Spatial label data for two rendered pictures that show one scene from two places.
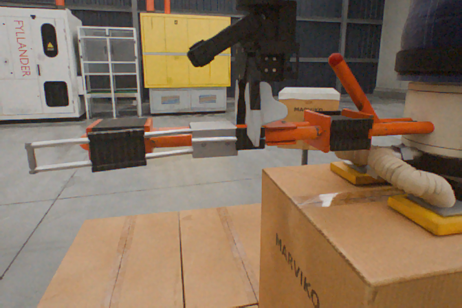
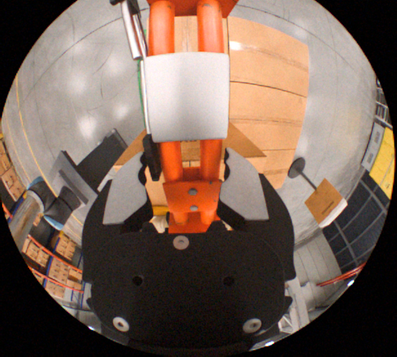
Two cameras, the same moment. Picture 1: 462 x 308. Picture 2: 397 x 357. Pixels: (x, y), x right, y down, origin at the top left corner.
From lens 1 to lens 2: 45 cm
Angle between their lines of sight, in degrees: 71
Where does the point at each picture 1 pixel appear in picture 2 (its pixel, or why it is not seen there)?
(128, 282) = (256, 57)
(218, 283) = (246, 102)
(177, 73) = (385, 150)
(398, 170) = (160, 224)
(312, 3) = (363, 240)
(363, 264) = not seen: hidden behind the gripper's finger
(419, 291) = not seen: hidden behind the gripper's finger
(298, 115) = (329, 200)
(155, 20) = not seen: outside the picture
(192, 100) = (372, 149)
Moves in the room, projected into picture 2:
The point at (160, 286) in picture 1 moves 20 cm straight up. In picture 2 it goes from (251, 71) to (274, 69)
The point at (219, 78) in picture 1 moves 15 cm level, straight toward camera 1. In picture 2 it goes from (374, 171) to (374, 171)
